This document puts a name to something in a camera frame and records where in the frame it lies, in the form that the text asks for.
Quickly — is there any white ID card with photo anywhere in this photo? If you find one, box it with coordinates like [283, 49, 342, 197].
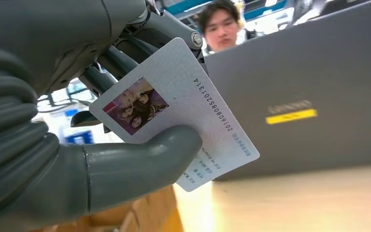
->
[88, 37, 260, 193]

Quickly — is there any person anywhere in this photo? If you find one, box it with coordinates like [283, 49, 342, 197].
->
[197, 0, 253, 54]

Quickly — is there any plastic water bottle blue label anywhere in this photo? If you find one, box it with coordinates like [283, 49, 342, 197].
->
[59, 109, 97, 146]

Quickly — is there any cardboard divider box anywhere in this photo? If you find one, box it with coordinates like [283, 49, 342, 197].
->
[29, 186, 185, 232]

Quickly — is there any grey laptop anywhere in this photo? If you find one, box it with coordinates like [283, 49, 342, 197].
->
[203, 0, 371, 182]

